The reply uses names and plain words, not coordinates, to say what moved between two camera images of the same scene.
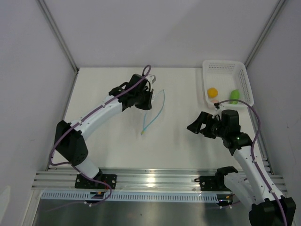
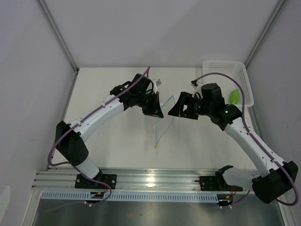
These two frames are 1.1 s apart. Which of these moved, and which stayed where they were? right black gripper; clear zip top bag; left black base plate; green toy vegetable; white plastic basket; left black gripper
Moved: clear zip top bag; right black gripper
Stayed: left black base plate; left black gripper; white plastic basket; green toy vegetable
